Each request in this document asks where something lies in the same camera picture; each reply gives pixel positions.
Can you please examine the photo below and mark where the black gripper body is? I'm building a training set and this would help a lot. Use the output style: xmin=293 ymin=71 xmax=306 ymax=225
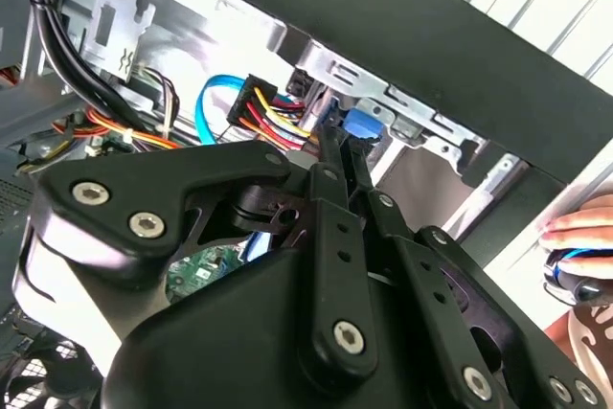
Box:
xmin=98 ymin=245 xmax=457 ymax=409

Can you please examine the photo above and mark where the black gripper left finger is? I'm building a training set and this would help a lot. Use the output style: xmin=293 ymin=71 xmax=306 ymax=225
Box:
xmin=13 ymin=125 xmax=380 ymax=380

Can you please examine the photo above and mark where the hard disk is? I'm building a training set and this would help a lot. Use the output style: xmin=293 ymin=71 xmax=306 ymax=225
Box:
xmin=318 ymin=92 xmax=384 ymax=151

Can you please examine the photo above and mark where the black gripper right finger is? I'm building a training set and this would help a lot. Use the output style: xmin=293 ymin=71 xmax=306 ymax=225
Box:
xmin=340 ymin=137 xmax=605 ymax=409

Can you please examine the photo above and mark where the person's bare hand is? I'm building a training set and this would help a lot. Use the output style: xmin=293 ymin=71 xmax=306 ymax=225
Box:
xmin=540 ymin=195 xmax=613 ymax=262

